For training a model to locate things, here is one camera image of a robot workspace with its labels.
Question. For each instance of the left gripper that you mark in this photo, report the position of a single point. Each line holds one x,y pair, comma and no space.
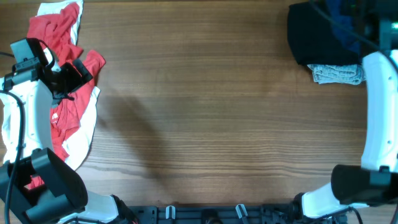
72,78

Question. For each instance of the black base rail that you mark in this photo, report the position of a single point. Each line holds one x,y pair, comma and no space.
277,213

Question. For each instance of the folded black garment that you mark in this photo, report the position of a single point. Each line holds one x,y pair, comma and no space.
314,40

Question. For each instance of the folded grey garment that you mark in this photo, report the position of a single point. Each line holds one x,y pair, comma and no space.
345,74

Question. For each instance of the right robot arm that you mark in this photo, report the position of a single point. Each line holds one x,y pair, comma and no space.
374,182

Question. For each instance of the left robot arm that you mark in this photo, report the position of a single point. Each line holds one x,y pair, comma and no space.
36,185

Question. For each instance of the white t-shirt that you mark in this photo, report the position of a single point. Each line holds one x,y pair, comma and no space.
66,128

